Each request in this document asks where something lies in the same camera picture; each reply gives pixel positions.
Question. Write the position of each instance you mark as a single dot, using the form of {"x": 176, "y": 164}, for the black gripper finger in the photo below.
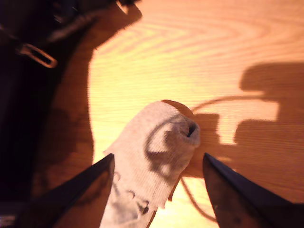
{"x": 71, "y": 204}
{"x": 242, "y": 204}

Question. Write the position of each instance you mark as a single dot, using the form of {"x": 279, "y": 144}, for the grey pair of socks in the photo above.
{"x": 147, "y": 166}

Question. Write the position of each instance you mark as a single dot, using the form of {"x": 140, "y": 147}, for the grey fabric backpack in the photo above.
{"x": 23, "y": 107}

